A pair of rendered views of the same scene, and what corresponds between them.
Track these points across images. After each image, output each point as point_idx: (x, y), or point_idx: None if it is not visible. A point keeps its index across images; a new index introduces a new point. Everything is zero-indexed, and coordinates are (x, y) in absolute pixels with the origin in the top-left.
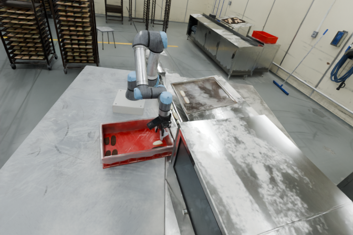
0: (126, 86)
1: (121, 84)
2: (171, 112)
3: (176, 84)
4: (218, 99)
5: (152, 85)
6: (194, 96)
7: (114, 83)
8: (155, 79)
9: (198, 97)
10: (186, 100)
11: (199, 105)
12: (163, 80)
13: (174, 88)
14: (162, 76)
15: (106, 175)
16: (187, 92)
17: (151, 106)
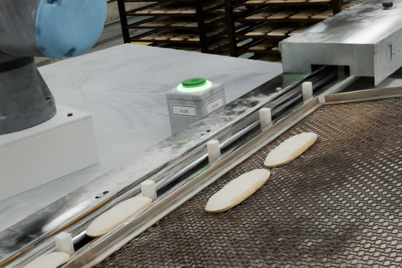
0: (124, 106)
1: (116, 99)
2: (50, 252)
3: (353, 101)
4: None
5: (22, 34)
6: (337, 179)
7: (99, 94)
8: None
9: (353, 189)
10: (218, 192)
11: (252, 247)
12: (325, 91)
13: (294, 123)
14: (353, 74)
15: None
16: (336, 148)
17: (55, 199)
